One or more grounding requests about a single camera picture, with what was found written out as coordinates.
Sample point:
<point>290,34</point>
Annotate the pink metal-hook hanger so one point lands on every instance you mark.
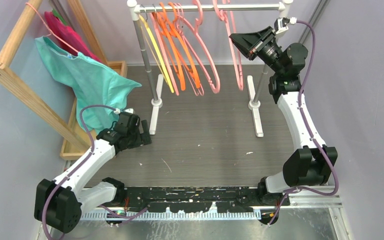
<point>163,51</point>

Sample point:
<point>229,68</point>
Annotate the yellow hanger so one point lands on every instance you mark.
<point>155,50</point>

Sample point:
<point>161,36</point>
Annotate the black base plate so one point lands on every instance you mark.
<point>196,204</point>

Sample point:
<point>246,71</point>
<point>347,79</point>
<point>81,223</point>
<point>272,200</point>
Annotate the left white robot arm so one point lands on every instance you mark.
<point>60,203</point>

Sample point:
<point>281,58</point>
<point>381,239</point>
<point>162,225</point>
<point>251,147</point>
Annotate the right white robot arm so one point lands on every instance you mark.
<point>312,161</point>

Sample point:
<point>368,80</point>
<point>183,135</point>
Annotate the thick pink hanger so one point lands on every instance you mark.
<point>214,82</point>
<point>229,20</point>

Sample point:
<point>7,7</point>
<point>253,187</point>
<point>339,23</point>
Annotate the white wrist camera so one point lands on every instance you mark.
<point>118,111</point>
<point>281,25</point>

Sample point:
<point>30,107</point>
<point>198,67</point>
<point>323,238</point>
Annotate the magenta garment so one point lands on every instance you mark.
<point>68,39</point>

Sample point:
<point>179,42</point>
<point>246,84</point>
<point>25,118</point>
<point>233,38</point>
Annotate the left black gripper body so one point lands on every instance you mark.
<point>137,139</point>

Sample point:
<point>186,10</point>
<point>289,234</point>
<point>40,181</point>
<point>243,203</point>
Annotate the orange plastic hanger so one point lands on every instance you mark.
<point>165,29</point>

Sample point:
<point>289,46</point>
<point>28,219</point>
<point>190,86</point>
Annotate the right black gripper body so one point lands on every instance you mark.
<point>269,54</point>

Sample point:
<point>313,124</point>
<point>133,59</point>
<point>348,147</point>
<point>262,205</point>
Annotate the thin pink wire hanger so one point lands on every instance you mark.
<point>51,33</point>

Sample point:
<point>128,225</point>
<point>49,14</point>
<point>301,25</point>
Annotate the wooden clothes rack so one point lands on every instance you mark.
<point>24,136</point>

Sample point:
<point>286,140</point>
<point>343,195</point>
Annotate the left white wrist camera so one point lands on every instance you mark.
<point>118,111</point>

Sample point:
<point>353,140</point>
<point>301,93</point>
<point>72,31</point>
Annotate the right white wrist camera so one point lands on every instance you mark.
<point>281,25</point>

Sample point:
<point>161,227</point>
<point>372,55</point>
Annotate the teal t-shirt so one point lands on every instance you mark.
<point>98,88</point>

